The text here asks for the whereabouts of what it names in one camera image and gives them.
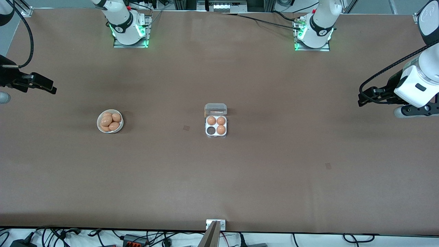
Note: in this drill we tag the small metal camera bracket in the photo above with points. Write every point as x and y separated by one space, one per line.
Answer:
222 224

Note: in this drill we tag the grey camera pole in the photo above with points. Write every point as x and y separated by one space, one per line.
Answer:
210 238

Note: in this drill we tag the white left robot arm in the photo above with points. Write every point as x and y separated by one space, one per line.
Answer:
320 24

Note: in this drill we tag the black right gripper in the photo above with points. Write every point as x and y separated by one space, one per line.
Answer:
7 79

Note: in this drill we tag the black device with orange connectors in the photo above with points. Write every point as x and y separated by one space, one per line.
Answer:
132 240

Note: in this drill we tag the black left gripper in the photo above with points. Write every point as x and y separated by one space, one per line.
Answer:
390 86

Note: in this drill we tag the white round bowl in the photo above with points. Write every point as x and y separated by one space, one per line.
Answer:
119 129

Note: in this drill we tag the aluminium frame corner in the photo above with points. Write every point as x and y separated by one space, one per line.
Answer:
26 12
416 19

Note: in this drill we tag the black power adapter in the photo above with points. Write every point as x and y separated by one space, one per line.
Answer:
22 244

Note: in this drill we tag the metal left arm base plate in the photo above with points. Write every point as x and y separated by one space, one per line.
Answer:
312 49

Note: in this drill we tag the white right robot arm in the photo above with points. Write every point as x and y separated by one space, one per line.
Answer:
123 20

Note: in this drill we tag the clear plastic egg carton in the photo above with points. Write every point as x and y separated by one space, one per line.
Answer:
215 109

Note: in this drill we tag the white power strip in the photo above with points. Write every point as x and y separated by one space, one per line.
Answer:
223 7

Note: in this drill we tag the brown egg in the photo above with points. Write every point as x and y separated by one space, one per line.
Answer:
103 128
221 120
106 120
117 117
211 120
114 126
221 129
107 113

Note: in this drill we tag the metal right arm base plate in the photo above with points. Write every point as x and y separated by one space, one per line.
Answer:
130 46

